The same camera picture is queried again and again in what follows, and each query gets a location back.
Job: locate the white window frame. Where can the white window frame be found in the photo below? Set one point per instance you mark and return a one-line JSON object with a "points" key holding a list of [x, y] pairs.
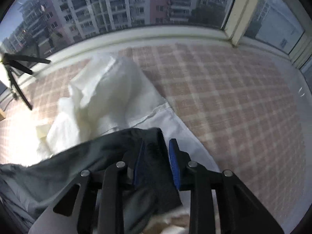
{"points": [[241, 12]]}

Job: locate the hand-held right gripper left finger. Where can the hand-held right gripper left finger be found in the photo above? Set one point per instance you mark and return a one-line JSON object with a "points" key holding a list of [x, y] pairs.
{"points": [[139, 160]]}

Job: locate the plaid mat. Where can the plaid mat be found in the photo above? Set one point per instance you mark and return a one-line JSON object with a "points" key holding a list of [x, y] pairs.
{"points": [[231, 102]]}

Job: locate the black tripod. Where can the black tripod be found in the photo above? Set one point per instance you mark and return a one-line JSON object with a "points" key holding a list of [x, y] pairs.
{"points": [[22, 58]]}

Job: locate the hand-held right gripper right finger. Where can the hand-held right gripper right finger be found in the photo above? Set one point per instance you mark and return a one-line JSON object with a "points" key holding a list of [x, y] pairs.
{"points": [[174, 163]]}

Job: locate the black pants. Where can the black pants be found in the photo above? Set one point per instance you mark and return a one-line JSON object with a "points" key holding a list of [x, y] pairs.
{"points": [[73, 165]]}

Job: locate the white garment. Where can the white garment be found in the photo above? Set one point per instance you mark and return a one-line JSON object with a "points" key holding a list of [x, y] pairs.
{"points": [[109, 97]]}

